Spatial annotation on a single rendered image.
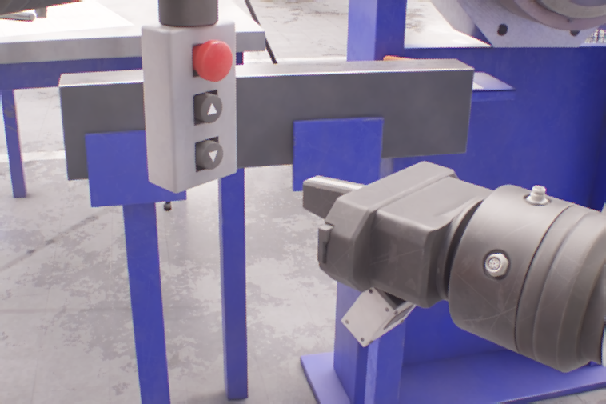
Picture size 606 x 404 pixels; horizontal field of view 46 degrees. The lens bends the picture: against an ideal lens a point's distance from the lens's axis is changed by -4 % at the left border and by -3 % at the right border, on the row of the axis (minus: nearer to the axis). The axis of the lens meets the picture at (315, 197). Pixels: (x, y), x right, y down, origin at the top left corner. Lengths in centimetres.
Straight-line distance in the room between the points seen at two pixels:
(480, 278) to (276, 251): 209
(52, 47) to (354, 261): 105
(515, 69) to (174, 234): 138
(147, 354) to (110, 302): 98
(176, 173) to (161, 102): 5
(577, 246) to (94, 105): 80
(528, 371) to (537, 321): 157
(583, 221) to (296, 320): 174
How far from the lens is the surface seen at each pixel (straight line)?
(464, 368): 193
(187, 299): 221
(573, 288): 38
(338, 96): 111
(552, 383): 193
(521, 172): 178
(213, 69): 55
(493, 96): 137
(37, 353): 205
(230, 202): 155
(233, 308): 167
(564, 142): 182
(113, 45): 140
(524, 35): 153
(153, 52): 56
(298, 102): 110
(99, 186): 109
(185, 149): 57
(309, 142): 111
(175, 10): 55
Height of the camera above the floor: 112
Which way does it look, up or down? 23 degrees down
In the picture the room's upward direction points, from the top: 2 degrees clockwise
